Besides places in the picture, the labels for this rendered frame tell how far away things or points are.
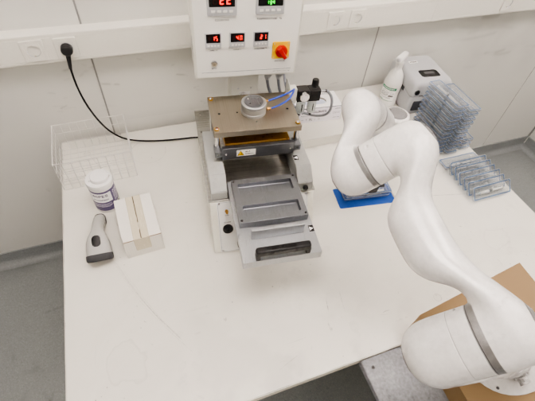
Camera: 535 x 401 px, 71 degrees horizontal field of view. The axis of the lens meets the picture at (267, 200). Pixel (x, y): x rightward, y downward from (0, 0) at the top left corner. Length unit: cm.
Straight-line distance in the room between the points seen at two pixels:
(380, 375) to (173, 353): 58
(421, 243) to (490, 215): 95
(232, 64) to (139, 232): 61
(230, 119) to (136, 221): 45
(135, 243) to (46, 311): 104
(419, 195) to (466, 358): 29
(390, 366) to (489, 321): 53
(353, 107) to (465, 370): 55
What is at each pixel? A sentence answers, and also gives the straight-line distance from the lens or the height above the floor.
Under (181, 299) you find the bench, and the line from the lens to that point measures 122.
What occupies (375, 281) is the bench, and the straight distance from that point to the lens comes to 131.
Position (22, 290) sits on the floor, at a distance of 233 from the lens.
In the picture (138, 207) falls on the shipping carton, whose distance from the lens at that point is 133.
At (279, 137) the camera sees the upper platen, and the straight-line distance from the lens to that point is 121.
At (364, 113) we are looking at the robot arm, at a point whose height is 134.
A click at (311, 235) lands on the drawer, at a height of 97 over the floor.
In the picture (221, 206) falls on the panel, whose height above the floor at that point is 91.
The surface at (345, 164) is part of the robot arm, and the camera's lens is 84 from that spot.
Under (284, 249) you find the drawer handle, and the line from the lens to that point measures 100.
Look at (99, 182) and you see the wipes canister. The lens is 136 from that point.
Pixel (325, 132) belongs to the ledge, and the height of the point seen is 79.
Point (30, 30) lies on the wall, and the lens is 154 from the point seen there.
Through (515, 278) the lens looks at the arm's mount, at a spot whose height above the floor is 102.
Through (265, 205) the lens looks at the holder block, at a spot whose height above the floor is 98.
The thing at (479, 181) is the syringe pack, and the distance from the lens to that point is 172.
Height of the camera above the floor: 184
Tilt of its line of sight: 50 degrees down
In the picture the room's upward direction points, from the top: 6 degrees clockwise
